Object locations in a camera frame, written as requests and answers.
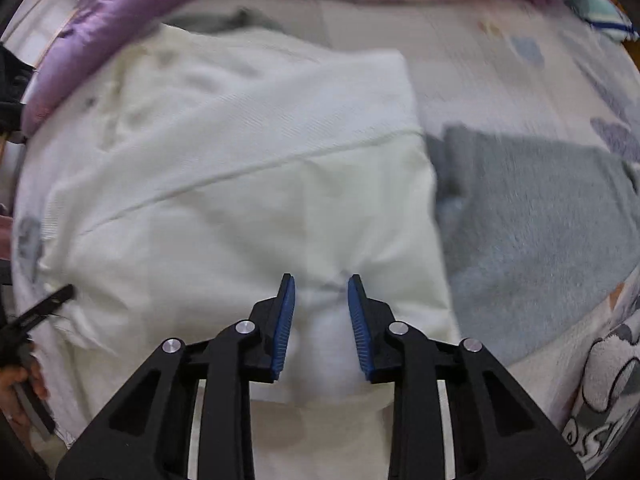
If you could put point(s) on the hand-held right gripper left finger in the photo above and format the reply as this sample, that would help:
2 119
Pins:
285 312

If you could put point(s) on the white garment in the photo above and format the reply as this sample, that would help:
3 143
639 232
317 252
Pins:
240 185

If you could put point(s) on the purple pillow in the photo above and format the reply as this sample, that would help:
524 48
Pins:
100 25

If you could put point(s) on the white blue striped cloth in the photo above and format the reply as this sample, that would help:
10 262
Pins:
602 12

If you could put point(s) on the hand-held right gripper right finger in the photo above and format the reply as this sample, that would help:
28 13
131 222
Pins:
359 320

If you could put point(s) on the printed bed sheet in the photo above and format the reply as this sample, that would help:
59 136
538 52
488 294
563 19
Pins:
500 60

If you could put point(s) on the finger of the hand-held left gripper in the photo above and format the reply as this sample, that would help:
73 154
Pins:
47 302

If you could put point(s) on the person's left hand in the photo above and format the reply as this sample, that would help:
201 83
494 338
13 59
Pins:
17 385

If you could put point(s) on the white grey patterned blanket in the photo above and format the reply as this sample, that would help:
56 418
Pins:
607 390

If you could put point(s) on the grey fleece cloth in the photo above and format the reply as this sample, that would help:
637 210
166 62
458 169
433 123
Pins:
530 240

